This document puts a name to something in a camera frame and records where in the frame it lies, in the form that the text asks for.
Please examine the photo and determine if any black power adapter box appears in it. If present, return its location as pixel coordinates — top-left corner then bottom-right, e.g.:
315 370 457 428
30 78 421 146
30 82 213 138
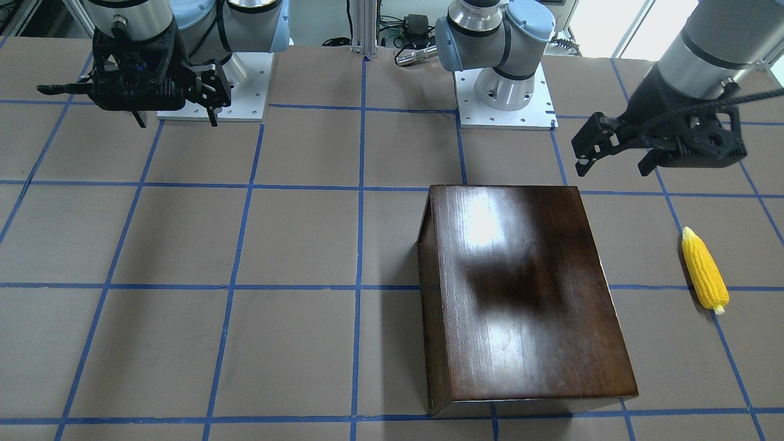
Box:
403 14 429 39

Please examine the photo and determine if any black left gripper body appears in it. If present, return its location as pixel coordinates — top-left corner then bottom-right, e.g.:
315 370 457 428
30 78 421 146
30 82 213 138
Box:
618 65 747 168

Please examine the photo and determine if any yellow toy corn cob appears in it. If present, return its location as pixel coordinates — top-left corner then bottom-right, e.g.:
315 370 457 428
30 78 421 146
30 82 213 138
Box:
681 227 729 315

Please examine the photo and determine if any dark brown wooden cabinet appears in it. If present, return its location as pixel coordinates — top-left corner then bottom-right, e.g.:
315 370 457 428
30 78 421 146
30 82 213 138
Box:
416 185 639 418

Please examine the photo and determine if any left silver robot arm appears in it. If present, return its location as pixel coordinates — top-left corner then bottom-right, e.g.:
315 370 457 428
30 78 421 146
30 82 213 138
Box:
435 1 783 176

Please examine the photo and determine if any aluminium frame post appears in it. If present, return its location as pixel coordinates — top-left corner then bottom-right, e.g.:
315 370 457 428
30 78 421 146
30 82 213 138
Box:
347 1 380 61

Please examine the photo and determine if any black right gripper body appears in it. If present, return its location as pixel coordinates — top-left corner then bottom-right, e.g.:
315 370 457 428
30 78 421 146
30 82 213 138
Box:
91 18 198 111

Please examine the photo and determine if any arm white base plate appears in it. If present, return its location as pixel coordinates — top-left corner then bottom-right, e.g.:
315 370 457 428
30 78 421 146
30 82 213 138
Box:
453 64 559 130
157 51 274 122

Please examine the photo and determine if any silver metal cylinder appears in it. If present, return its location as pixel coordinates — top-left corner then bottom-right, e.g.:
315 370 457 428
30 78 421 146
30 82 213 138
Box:
394 47 439 67

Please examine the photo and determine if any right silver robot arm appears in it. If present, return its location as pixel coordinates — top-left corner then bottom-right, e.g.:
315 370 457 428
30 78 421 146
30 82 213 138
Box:
37 1 291 127

